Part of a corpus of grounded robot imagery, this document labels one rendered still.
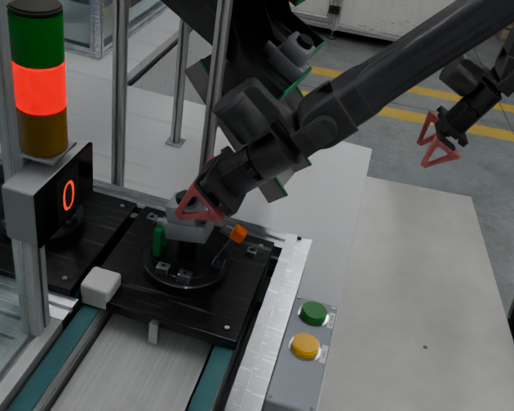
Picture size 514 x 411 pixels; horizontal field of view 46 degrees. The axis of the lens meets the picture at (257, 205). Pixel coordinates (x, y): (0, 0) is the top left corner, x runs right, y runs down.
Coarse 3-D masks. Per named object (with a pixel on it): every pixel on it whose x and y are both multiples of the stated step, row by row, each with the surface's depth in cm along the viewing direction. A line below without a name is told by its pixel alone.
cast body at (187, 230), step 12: (180, 192) 89; (168, 204) 88; (192, 204) 88; (168, 216) 88; (168, 228) 90; (180, 228) 89; (192, 228) 89; (204, 228) 88; (180, 240) 90; (192, 240) 90; (204, 240) 89
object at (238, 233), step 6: (222, 228) 89; (228, 228) 90; (234, 228) 89; (240, 228) 89; (228, 234) 89; (234, 234) 89; (240, 234) 88; (228, 240) 91; (234, 240) 89; (240, 240) 89; (228, 246) 91; (234, 246) 90; (222, 252) 92; (228, 252) 91; (216, 258) 93; (222, 258) 92
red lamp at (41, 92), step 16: (16, 64) 58; (64, 64) 60; (16, 80) 59; (32, 80) 58; (48, 80) 59; (64, 80) 61; (16, 96) 60; (32, 96) 59; (48, 96) 59; (64, 96) 62; (32, 112) 60; (48, 112) 60
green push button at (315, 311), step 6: (306, 306) 92; (312, 306) 93; (318, 306) 93; (306, 312) 91; (312, 312) 92; (318, 312) 92; (324, 312) 92; (306, 318) 91; (312, 318) 91; (318, 318) 91; (324, 318) 91
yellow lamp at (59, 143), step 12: (24, 120) 61; (36, 120) 61; (48, 120) 61; (60, 120) 62; (24, 132) 62; (36, 132) 61; (48, 132) 62; (60, 132) 63; (24, 144) 63; (36, 144) 62; (48, 144) 63; (60, 144) 64; (36, 156) 63; (48, 156) 63
